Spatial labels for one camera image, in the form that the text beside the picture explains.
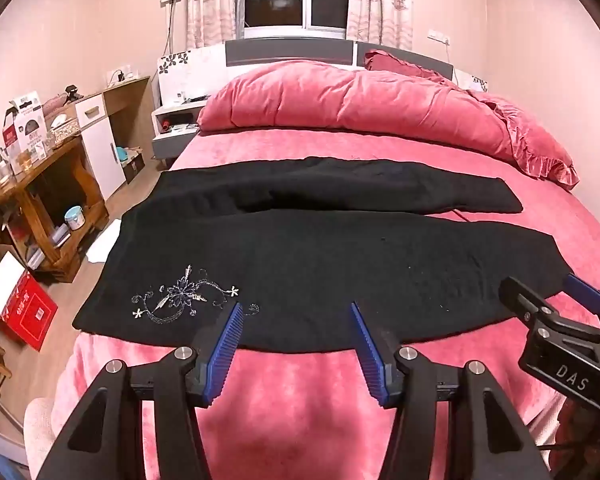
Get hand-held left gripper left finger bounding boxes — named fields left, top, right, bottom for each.
left=35, top=302, right=245, bottom=480

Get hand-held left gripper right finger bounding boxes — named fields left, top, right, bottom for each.
left=350, top=302, right=553, bottom=480

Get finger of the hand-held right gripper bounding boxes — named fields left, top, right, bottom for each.
left=499, top=276, right=561, bottom=331
left=562, top=274, right=600, bottom=333

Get black embroidered pants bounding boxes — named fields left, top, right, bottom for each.
left=72, top=156, right=588, bottom=356

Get bed with pink sheet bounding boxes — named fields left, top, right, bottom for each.
left=50, top=127, right=600, bottom=480

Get pink ruffled pillow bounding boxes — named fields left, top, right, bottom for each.
left=467, top=87, right=580, bottom=191

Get white paper sheet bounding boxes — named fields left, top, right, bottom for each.
left=87, top=220, right=124, bottom=264

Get red cardboard box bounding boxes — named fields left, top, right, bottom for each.
left=0, top=250, right=59, bottom=352

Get white fluffy cushion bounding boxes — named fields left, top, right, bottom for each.
left=24, top=397, right=57, bottom=463

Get white and grey nightstand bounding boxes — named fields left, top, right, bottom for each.
left=151, top=98, right=212, bottom=171

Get white and wood cabinet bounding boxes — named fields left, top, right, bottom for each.
left=72, top=76, right=154, bottom=202

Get wooden desk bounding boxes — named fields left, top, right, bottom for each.
left=0, top=135, right=110, bottom=283

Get dark red pillow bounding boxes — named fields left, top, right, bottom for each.
left=363, top=49, right=453, bottom=82

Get pink duvet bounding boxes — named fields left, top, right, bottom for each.
left=196, top=60, right=528, bottom=163

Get tissue box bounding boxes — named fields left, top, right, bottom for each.
left=50, top=115, right=84, bottom=144

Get grey and white headboard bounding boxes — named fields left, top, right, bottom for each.
left=157, top=39, right=489, bottom=107

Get white printed product box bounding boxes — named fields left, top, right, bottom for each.
left=2, top=91, right=49, bottom=162

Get patterned curtain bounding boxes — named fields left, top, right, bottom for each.
left=346, top=0, right=414, bottom=51
left=186, top=0, right=251, bottom=51

